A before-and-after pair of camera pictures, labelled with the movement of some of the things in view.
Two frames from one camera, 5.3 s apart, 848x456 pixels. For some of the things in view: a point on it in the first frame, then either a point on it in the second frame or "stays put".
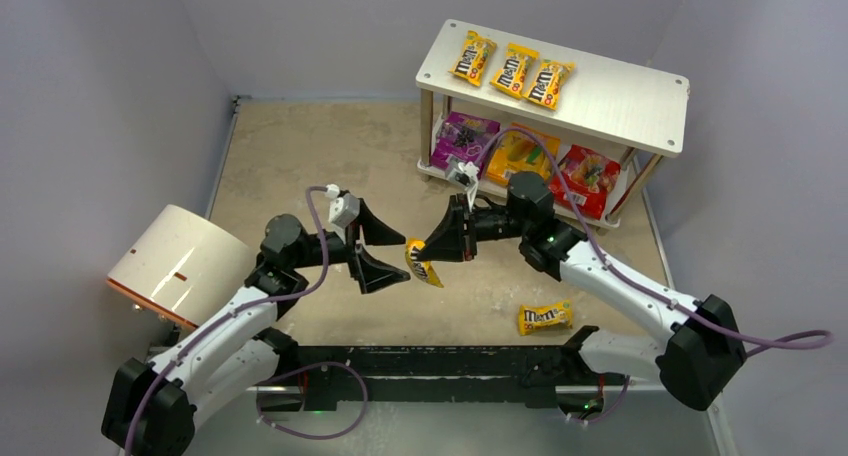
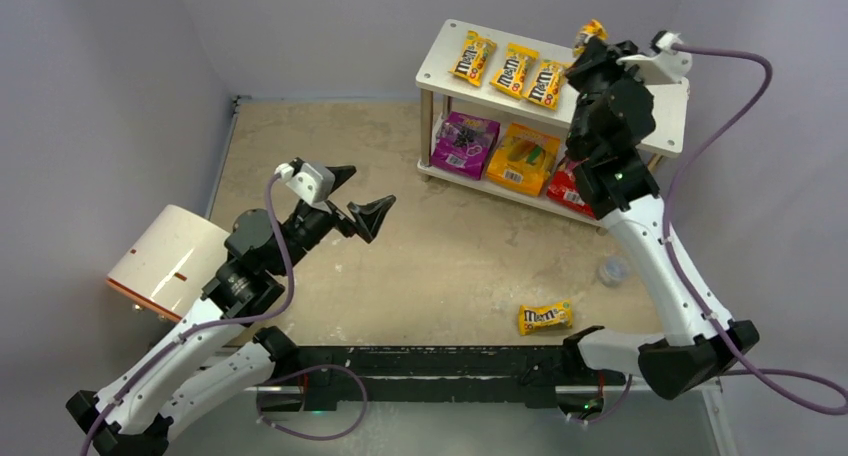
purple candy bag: (460, 136) stays put
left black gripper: (357, 252) to (334, 213)
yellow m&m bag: (555, 315) stays put
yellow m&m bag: (510, 75) stays put
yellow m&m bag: (473, 57) stays put
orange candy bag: (519, 152) stays put
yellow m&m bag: (545, 86) stays put
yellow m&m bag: (424, 270) to (591, 28)
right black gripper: (469, 226) to (597, 58)
